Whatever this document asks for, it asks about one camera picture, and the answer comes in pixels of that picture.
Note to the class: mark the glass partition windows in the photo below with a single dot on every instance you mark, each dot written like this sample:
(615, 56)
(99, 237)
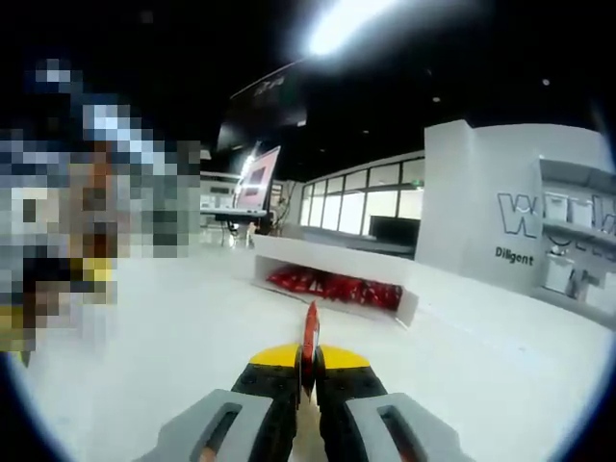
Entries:
(356, 202)

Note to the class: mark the pink display board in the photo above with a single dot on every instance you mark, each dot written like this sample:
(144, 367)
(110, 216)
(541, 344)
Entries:
(260, 178)

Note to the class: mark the slim red coffee pouch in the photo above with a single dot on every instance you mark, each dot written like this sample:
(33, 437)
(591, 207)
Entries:
(312, 332)

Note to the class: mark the grey shelf unit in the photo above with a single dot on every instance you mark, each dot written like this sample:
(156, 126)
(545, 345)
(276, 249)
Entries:
(577, 240)

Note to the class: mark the tall white storage bin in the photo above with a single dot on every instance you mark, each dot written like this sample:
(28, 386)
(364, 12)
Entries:
(559, 273)

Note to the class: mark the white cardboard box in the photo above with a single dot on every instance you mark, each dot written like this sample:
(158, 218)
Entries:
(332, 257)

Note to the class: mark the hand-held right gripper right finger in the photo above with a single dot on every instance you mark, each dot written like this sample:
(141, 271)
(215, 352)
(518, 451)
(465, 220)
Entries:
(346, 390)

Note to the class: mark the long ceiling light strip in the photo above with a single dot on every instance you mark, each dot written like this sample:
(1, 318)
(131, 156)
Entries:
(346, 26)

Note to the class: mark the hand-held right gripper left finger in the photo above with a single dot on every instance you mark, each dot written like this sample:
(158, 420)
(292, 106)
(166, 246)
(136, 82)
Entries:
(269, 404)

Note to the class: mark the grey work table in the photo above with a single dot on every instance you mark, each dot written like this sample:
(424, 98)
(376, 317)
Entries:
(231, 214)

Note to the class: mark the dark hanging screen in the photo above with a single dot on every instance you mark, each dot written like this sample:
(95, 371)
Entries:
(264, 110)

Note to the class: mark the black monitor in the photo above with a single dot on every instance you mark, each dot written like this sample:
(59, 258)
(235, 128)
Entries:
(394, 228)

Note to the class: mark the pile of red coffee pouches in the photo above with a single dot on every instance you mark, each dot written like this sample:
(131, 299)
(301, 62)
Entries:
(337, 289)

